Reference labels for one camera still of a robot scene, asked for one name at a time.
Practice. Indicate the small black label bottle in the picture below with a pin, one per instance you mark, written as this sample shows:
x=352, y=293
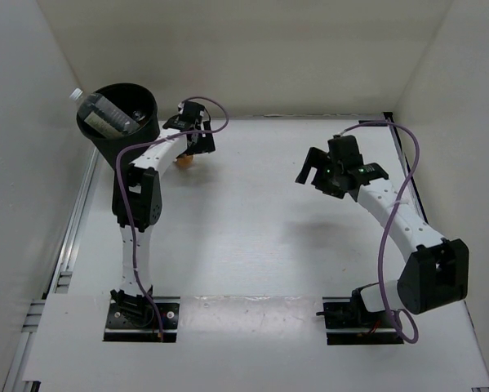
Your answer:
x=139, y=115

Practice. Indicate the aluminium frame rail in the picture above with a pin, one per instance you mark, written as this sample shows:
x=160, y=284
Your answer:
x=59, y=278
x=406, y=167

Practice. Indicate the black ribbed plastic bin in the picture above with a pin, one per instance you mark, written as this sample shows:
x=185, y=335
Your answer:
x=127, y=97

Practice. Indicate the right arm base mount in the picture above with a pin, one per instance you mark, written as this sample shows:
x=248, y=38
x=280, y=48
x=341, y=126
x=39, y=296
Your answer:
x=347, y=322

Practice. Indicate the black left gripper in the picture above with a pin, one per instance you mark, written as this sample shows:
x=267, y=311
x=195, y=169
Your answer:
x=204, y=145

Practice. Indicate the aluminium frame rail right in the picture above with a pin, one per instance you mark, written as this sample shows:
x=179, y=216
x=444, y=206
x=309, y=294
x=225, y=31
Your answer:
x=406, y=167

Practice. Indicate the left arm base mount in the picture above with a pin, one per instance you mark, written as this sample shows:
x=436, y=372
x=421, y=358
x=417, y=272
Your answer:
x=133, y=319

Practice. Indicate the orange juice bottle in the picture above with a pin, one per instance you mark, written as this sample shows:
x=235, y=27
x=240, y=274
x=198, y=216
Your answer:
x=184, y=161

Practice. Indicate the aluminium frame rail left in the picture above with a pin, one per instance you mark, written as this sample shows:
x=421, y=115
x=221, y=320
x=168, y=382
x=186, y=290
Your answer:
x=59, y=278

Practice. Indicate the large clear water bottle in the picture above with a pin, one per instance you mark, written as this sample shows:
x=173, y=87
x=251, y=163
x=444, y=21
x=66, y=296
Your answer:
x=102, y=115

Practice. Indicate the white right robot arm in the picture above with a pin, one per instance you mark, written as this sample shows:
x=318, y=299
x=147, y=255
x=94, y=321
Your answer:
x=436, y=270

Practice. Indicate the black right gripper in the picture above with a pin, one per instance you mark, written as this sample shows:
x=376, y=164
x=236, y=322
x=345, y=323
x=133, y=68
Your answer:
x=314, y=158

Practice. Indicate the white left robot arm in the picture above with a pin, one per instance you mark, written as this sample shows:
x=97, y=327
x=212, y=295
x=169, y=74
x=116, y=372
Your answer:
x=137, y=195

